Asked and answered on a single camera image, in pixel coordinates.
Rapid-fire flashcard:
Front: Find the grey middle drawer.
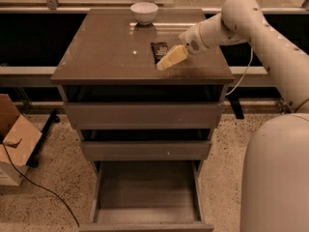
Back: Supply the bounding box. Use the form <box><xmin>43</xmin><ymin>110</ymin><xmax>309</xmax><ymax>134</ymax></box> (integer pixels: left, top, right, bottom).
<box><xmin>81</xmin><ymin>141</ymin><xmax>211</xmax><ymax>161</ymax></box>

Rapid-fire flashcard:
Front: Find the white hanging cable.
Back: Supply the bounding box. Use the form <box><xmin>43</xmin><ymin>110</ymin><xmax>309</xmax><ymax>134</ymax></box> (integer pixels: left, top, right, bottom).
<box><xmin>225</xmin><ymin>47</ymin><xmax>254</xmax><ymax>98</ymax></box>

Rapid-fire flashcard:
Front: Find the grey drawer cabinet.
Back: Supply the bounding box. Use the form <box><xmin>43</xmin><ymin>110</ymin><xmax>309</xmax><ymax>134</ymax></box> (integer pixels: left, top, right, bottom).
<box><xmin>50</xmin><ymin>7</ymin><xmax>235</xmax><ymax>176</ymax></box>

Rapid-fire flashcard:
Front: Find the grey open bottom drawer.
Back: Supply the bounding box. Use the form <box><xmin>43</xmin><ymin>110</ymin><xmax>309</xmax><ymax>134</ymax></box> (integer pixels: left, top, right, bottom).
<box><xmin>79</xmin><ymin>160</ymin><xmax>214</xmax><ymax>232</ymax></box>

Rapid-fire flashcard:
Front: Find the black floor cable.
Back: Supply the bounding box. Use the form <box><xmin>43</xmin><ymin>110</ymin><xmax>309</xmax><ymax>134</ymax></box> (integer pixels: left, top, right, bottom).
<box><xmin>0</xmin><ymin>135</ymin><xmax>80</xmax><ymax>228</ymax></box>

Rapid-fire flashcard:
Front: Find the brown cardboard box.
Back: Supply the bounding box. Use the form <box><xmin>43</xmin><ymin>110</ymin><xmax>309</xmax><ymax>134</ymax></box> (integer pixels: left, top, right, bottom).
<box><xmin>0</xmin><ymin>94</ymin><xmax>42</xmax><ymax>186</ymax></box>

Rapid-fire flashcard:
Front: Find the white ceramic bowl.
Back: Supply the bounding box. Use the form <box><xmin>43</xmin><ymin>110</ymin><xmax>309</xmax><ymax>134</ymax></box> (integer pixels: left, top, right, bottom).
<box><xmin>130</xmin><ymin>2</ymin><xmax>158</xmax><ymax>25</ymax></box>

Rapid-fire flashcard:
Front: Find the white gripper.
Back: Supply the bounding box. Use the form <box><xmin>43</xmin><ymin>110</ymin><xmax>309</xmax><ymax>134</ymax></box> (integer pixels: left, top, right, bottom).
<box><xmin>156</xmin><ymin>25</ymin><xmax>207</xmax><ymax>71</ymax></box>

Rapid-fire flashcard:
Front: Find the black stand leg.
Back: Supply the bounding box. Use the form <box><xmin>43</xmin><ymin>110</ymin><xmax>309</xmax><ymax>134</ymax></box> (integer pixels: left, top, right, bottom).
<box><xmin>228</xmin><ymin>97</ymin><xmax>244</xmax><ymax>120</ymax></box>
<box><xmin>27</xmin><ymin>110</ymin><xmax>60</xmax><ymax>167</ymax></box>

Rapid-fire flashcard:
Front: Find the black stand leg left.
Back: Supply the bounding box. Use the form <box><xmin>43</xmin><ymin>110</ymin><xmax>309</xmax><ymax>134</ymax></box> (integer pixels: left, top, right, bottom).
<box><xmin>27</xmin><ymin>110</ymin><xmax>60</xmax><ymax>167</ymax></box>

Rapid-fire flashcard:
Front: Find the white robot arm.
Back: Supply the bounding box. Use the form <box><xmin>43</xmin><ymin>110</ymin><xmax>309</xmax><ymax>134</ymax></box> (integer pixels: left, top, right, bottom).
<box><xmin>156</xmin><ymin>0</ymin><xmax>309</xmax><ymax>232</ymax></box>

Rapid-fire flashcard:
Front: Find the grey top drawer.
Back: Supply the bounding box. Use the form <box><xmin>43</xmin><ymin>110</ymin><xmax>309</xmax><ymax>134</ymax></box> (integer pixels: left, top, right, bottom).
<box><xmin>64</xmin><ymin>102</ymin><xmax>223</xmax><ymax>130</ymax></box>

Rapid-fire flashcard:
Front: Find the black stand leg right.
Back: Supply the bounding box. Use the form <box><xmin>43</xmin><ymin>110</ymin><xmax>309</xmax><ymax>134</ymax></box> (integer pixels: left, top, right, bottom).
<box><xmin>228</xmin><ymin>97</ymin><xmax>244</xmax><ymax>120</ymax></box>

